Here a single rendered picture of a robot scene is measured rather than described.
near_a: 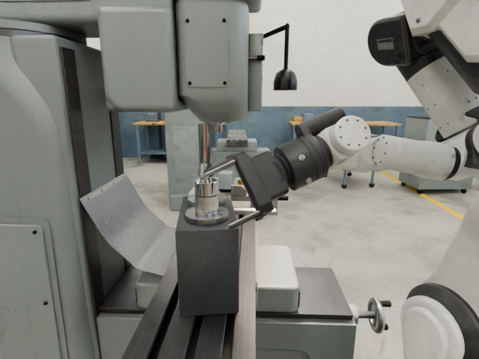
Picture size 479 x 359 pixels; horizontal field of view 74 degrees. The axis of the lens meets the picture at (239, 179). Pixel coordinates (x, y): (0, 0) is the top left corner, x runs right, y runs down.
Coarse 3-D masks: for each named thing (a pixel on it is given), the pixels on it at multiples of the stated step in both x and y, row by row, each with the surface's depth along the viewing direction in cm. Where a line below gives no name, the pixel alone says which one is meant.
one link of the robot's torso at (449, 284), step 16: (464, 224) 49; (464, 240) 50; (448, 256) 53; (464, 256) 50; (448, 272) 53; (464, 272) 51; (416, 288) 58; (432, 288) 55; (448, 288) 53; (464, 288) 51; (448, 304) 51; (464, 304) 50; (464, 320) 49; (464, 336) 49
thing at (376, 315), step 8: (352, 304) 109; (368, 304) 114; (376, 304) 107; (384, 304) 107; (352, 312) 107; (360, 312) 109; (368, 312) 109; (376, 312) 108; (376, 320) 108; (384, 320) 104; (376, 328) 106; (384, 328) 109
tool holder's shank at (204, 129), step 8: (200, 128) 60; (208, 128) 60; (200, 136) 60; (208, 136) 60; (200, 144) 60; (208, 144) 60; (200, 152) 61; (208, 152) 61; (200, 160) 61; (208, 160) 61; (200, 168) 62; (200, 176) 62; (208, 176) 61
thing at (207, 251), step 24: (192, 216) 62; (216, 216) 62; (192, 240) 60; (216, 240) 60; (192, 264) 61; (216, 264) 61; (192, 288) 62; (216, 288) 63; (192, 312) 63; (216, 312) 64
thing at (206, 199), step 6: (198, 192) 62; (204, 192) 61; (210, 192) 62; (216, 192) 63; (198, 198) 62; (204, 198) 62; (210, 198) 62; (216, 198) 63; (198, 204) 62; (204, 204) 62; (210, 204) 62; (216, 204) 63; (198, 210) 63; (204, 210) 62; (210, 210) 62; (216, 210) 63
